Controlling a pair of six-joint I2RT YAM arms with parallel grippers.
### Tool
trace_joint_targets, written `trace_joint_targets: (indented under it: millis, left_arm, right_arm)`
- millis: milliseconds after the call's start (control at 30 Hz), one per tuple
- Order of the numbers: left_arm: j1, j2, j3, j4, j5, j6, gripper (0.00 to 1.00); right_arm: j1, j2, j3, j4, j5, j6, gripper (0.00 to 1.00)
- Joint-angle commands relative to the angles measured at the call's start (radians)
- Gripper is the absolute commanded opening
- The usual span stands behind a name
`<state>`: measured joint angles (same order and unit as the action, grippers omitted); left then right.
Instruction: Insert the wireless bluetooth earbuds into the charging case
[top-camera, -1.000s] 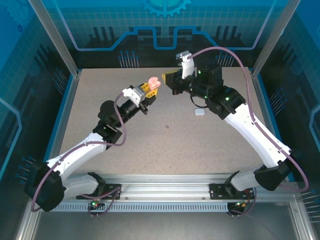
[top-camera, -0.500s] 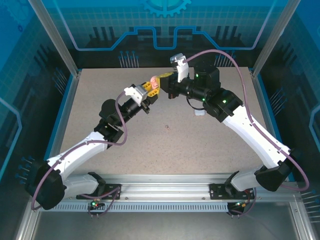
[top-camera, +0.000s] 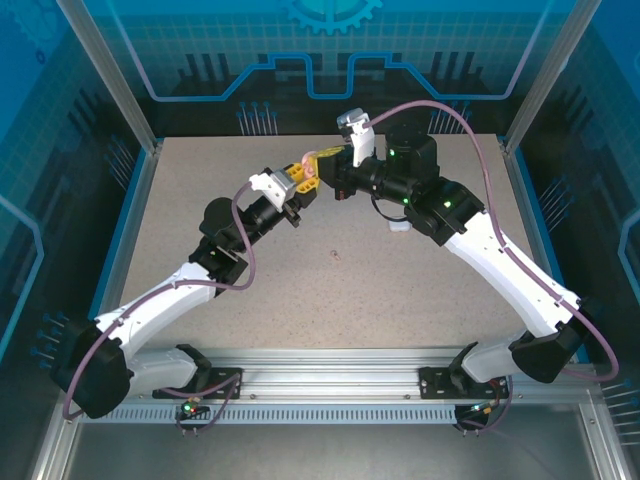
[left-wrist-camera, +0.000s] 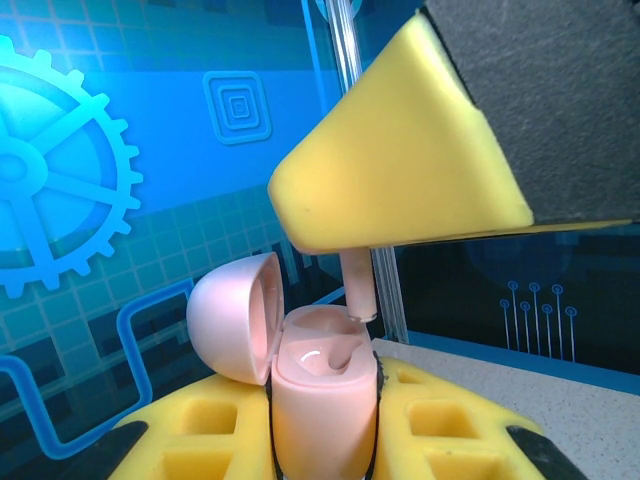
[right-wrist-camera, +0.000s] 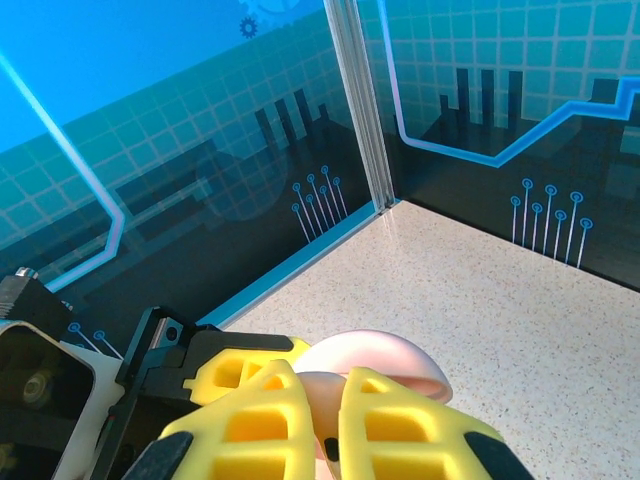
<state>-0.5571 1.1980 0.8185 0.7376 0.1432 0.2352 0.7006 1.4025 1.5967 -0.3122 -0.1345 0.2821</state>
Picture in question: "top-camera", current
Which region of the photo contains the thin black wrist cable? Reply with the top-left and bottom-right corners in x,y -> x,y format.
371,194 -> 407,222

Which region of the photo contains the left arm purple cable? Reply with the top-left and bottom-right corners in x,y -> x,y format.
62,179 -> 259,432

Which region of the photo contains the aluminium extrusion mounting rail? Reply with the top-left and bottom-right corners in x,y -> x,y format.
67,346 -> 601,401

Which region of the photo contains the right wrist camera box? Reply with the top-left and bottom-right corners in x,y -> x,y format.
336,107 -> 376,169

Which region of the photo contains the aluminium frame post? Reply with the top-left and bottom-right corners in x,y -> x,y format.
502,0 -> 604,154
55,0 -> 164,154

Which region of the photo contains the pink earbud charging case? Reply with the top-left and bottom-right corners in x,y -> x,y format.
301,148 -> 322,179

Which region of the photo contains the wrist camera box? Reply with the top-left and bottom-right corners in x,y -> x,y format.
336,107 -> 376,169
248,166 -> 297,212

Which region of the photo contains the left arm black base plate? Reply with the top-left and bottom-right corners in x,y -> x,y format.
152,367 -> 245,401

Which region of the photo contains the small LED connector board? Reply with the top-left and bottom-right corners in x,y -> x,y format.
454,399 -> 501,426
174,394 -> 211,421

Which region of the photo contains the slotted grey cable duct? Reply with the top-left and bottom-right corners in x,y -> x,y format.
79,403 -> 501,424

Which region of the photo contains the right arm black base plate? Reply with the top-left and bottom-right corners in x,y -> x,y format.
418,366 -> 511,401

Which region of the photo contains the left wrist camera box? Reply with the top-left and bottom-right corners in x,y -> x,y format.
248,166 -> 297,212

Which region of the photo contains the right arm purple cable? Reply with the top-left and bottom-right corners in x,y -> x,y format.
367,99 -> 621,432

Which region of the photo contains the aluminium table side rail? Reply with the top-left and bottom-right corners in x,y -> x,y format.
499,134 -> 596,366
82,142 -> 164,364

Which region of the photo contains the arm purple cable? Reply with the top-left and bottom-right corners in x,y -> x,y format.
62,179 -> 259,432
367,99 -> 621,432

